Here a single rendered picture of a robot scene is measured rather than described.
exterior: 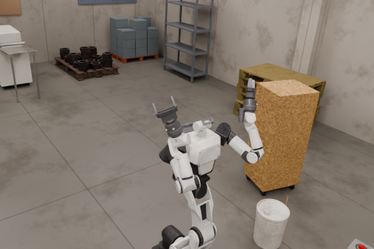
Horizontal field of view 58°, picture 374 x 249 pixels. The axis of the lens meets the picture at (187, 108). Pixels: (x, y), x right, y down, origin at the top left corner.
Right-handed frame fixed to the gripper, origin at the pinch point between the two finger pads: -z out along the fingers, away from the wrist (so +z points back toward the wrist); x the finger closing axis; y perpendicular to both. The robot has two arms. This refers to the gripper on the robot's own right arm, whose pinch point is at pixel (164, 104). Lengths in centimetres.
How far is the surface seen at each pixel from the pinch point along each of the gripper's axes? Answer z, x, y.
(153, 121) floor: 119, -45, -340
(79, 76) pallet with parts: 33, -170, -538
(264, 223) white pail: 158, 39, -73
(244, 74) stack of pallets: 102, 121, -350
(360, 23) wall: 78, 297, -298
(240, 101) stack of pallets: 147, 103, -360
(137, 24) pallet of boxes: -19, -23, -673
